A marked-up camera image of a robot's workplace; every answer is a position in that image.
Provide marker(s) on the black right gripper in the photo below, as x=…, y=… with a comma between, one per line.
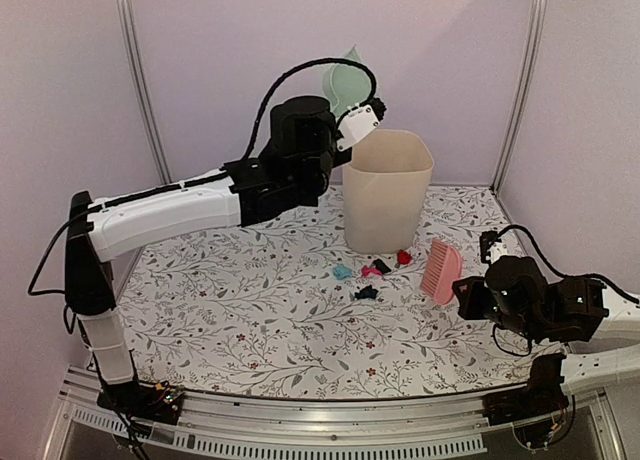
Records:
x=468, y=308

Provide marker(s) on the pink hand brush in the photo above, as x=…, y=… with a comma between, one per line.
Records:
x=443, y=268

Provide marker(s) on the green plastic dustpan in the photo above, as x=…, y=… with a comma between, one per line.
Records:
x=345, y=87

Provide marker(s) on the magenta paper scrap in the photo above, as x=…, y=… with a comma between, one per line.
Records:
x=370, y=270

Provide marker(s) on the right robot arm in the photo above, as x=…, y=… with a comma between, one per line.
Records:
x=576, y=309

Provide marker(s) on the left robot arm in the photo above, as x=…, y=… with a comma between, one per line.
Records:
x=240, y=193

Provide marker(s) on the red paper scrap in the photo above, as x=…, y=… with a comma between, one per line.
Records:
x=403, y=258

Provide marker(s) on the cream plastic waste bin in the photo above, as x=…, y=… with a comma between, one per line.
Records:
x=384, y=188

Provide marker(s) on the navy paper scrap centre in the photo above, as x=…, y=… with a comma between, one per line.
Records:
x=367, y=293

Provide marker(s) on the light blue paper scrap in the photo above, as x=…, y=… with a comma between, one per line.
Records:
x=341, y=272

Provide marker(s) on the floral tablecloth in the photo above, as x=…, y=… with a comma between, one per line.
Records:
x=257, y=310

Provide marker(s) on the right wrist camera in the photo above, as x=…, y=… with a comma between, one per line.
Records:
x=492, y=248

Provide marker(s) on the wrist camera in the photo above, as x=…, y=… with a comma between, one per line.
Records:
x=492, y=248
x=359, y=122

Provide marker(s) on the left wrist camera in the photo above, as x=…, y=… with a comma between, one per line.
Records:
x=359, y=122

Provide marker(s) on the aluminium table rail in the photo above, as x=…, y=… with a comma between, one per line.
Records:
x=450, y=426

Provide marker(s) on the left aluminium frame post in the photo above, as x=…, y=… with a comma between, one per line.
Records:
x=141, y=89

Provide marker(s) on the aluminium frame post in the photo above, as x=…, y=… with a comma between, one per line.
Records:
x=528, y=64
x=141, y=89

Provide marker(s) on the right aluminium frame post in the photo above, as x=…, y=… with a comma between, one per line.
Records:
x=528, y=64

